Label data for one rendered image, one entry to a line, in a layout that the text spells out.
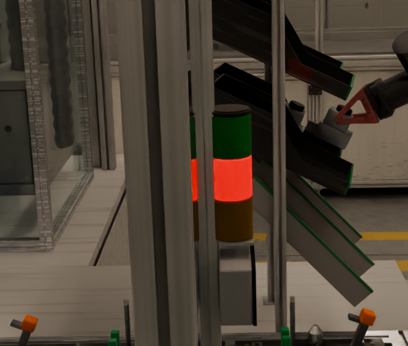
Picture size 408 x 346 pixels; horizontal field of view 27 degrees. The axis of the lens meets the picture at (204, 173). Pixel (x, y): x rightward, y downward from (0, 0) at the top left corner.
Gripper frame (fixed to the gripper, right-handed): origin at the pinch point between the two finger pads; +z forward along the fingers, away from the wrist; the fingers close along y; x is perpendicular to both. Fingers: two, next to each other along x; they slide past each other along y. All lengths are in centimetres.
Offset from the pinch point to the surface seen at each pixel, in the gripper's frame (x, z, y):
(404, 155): 69, 43, -375
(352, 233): 22.8, 9.4, -7.6
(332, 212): 17.2, 11.2, -7.1
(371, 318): 25.1, 1.5, 40.4
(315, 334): 23.9, 9.6, 42.2
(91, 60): -43, 86, -107
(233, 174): -5, 2, 66
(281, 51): -15.5, -0.7, 25.8
